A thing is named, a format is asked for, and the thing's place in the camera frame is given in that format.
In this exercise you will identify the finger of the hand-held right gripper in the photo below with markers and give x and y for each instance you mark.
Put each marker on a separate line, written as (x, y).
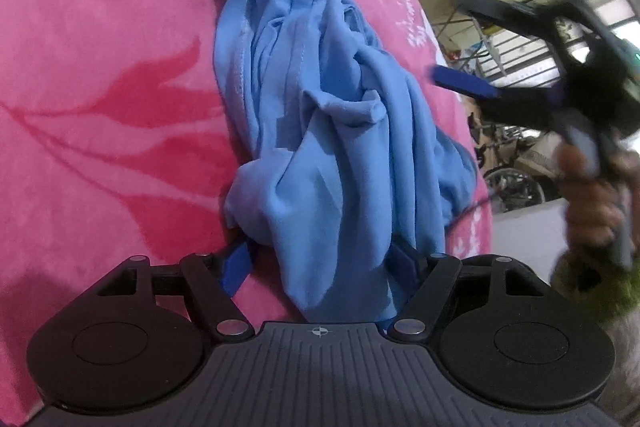
(465, 84)
(505, 12)

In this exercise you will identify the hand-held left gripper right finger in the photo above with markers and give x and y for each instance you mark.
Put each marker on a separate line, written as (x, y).
(407, 266)

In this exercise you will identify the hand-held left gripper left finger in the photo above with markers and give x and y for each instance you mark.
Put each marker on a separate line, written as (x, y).
(237, 264)

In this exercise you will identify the light blue t-shirt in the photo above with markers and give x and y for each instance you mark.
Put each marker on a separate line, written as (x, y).
(320, 147)

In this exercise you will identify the person's right forearm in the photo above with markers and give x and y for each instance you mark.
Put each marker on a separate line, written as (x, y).
(605, 292)

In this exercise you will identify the person's right hand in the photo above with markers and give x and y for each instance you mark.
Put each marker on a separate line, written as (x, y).
(585, 207)

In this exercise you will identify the metal railing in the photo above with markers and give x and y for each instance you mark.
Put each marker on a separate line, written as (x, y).
(520, 52)

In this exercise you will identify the bicycle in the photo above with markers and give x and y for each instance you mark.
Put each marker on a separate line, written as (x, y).
(515, 187)

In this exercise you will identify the pink floral blanket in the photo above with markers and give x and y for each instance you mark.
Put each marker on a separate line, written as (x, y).
(100, 82)

